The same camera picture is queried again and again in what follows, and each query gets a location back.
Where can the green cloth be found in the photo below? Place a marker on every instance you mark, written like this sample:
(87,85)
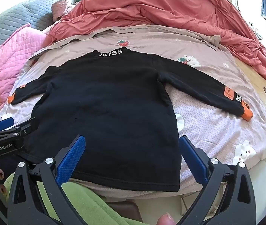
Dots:
(88,204)

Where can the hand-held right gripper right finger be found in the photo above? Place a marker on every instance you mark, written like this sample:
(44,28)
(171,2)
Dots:
(191,159)

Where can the person's right hand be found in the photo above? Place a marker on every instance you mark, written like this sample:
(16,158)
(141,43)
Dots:
(167,219)

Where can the black sweater with orange cuffs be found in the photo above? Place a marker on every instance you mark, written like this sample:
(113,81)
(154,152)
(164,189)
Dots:
(104,110)

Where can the grey quilted pillow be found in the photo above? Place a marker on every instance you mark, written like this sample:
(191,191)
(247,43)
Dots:
(13,16)

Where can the beige printed bed sheet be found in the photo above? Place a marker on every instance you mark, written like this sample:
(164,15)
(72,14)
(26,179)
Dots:
(217,112)

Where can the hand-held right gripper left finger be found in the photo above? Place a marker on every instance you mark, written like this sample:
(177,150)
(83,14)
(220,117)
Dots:
(73,159)

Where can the yellow printed mattress cover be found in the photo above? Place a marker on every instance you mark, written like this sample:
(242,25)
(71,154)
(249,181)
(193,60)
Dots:
(252,79)

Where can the brown flat object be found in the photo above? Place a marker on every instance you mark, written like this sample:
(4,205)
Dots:
(123,211)

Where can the pink quilted pillow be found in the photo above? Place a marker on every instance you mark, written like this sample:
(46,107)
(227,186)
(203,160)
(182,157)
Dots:
(8,58)

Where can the coral red duvet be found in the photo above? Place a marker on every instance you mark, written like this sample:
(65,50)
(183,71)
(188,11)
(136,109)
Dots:
(158,7)

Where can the mauve quilted pillow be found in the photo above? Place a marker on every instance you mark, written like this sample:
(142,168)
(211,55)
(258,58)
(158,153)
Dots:
(60,8)

